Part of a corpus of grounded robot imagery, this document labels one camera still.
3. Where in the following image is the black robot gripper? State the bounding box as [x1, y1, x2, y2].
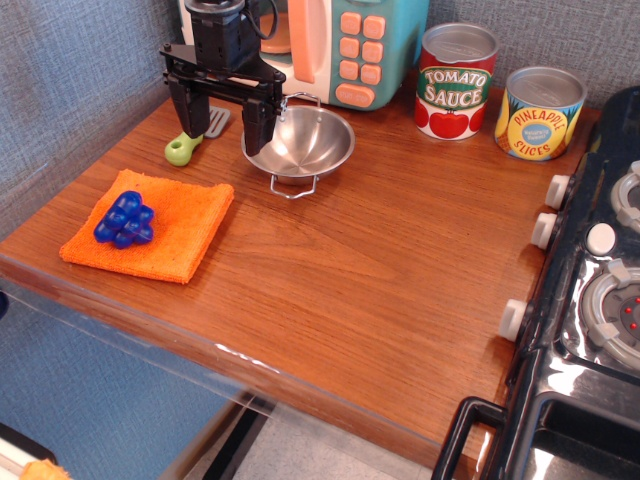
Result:
[160, 1, 286, 156]

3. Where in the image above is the blue toy grape bunch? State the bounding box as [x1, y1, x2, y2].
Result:
[93, 190, 155, 249]

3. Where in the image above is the stainless steel pot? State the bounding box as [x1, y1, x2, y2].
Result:
[246, 92, 356, 200]

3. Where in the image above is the peach microwave turntable plate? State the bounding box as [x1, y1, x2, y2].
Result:
[260, 13, 291, 54]

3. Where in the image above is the orange folded cloth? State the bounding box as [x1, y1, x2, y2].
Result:
[59, 170, 234, 284]

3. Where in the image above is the teal toy microwave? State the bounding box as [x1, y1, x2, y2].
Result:
[178, 0, 431, 112]

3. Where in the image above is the tomato sauce can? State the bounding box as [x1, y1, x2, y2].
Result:
[414, 22, 499, 141]

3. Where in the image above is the pineapple slices can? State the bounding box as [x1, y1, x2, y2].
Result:
[494, 66, 587, 162]

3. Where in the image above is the white stove knob middle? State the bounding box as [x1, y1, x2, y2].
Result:
[530, 213, 557, 250]

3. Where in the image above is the white stove knob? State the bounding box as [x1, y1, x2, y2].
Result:
[530, 213, 557, 250]
[545, 175, 571, 210]
[498, 299, 528, 342]

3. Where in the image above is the white stove knob rear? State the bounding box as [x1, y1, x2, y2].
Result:
[545, 175, 571, 210]

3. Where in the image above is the white stove knob front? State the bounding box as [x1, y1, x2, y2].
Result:
[498, 299, 528, 342]

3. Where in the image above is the white round stove button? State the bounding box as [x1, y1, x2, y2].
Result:
[586, 223, 616, 256]

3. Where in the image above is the orange object bottom left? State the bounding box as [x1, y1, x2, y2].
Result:
[19, 459, 71, 480]

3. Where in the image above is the grey stove burner rear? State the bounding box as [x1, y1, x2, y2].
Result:
[610, 160, 640, 233]

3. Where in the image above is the grey stove burner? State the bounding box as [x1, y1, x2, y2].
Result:
[610, 160, 640, 233]
[581, 259, 639, 371]

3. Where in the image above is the grey stove burner front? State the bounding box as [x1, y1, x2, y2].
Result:
[581, 259, 639, 371]

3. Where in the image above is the black toy stove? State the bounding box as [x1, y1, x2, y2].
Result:
[433, 87, 639, 479]

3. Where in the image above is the green handled grey spatula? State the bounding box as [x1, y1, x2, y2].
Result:
[164, 106, 231, 167]

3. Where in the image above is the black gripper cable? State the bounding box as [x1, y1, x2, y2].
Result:
[243, 0, 279, 41]

